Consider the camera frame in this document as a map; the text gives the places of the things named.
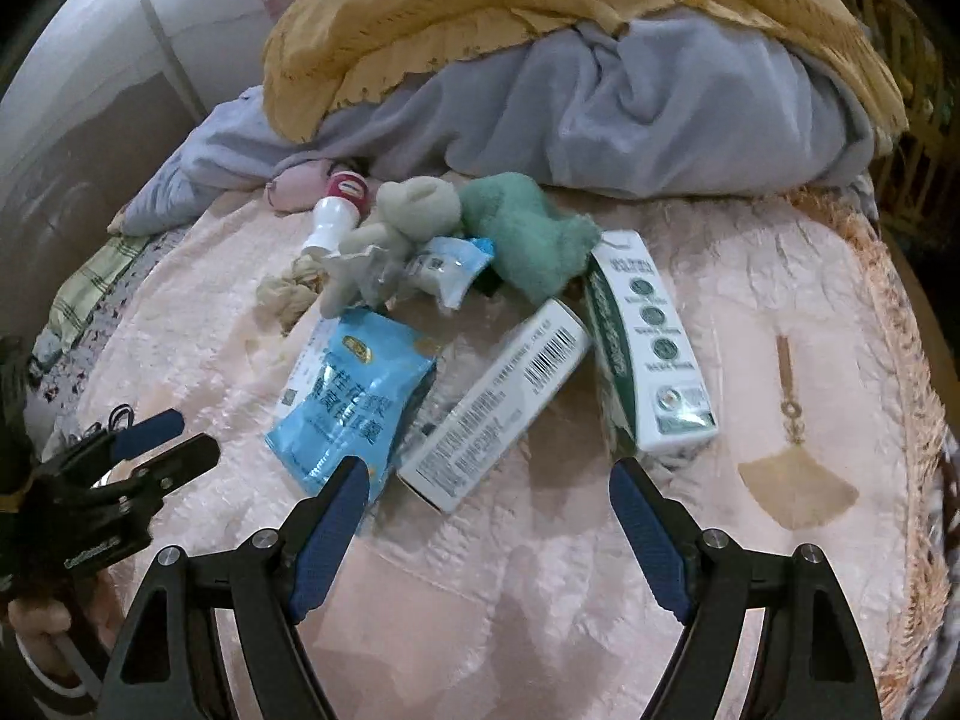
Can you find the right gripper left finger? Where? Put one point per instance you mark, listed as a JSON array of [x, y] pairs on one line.
[[167, 662]]

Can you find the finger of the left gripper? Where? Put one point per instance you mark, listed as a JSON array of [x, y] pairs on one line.
[[67, 491], [142, 430]]

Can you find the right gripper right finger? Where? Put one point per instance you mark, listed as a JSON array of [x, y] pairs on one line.
[[810, 661]]

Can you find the white long medicine box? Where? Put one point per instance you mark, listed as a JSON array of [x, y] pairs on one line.
[[497, 409]]

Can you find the blue snack bag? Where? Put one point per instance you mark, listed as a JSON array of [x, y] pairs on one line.
[[373, 377]]

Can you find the beige sock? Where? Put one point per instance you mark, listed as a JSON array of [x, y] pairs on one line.
[[286, 297]]

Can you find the beige plush toy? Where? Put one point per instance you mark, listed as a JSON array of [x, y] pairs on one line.
[[370, 260]]

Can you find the green white milk carton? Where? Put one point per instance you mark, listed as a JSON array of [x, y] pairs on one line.
[[654, 400]]

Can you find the small blue white wrapper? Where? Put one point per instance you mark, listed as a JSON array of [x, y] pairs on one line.
[[446, 268]]

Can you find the person left hand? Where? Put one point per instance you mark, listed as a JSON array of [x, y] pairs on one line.
[[39, 621]]

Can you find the green plaid cloth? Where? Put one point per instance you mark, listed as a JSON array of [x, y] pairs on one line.
[[76, 299]]

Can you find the pink quilted bedspread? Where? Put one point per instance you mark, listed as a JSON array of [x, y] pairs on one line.
[[526, 601]]

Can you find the white pink bottle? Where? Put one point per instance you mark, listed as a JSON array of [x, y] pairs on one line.
[[346, 198]]

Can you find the yellow frilled pillow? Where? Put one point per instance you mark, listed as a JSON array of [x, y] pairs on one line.
[[324, 55]]

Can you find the grey blue blanket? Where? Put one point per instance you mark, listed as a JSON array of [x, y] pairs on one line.
[[679, 104]]

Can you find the wooden baby crib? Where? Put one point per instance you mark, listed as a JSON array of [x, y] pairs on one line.
[[917, 185]]

